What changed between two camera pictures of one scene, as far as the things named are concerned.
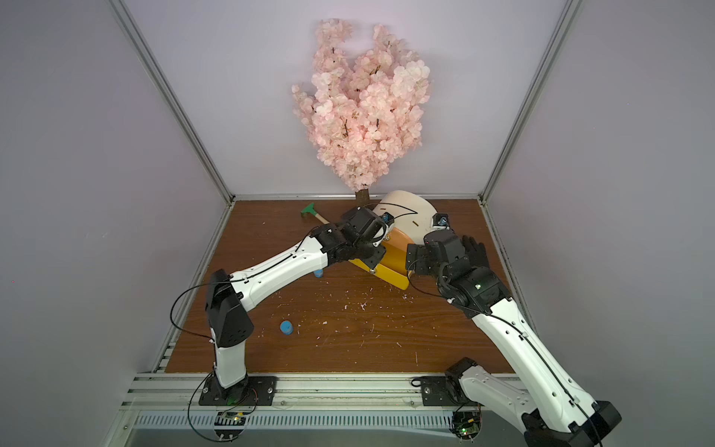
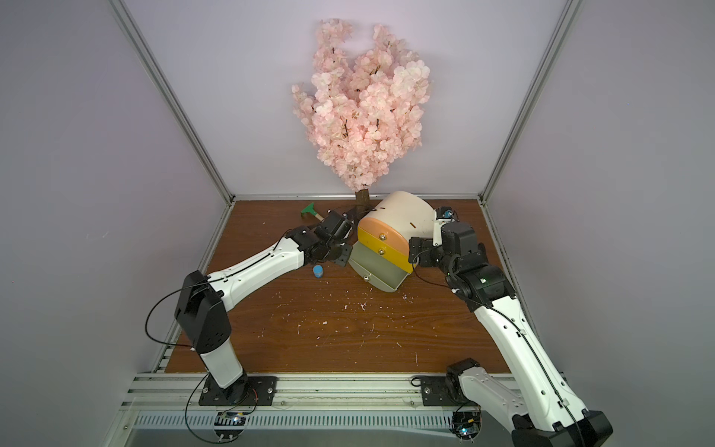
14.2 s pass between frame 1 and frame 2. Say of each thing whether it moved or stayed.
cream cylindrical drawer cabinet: stayed
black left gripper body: moved
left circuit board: stayed
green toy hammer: stayed
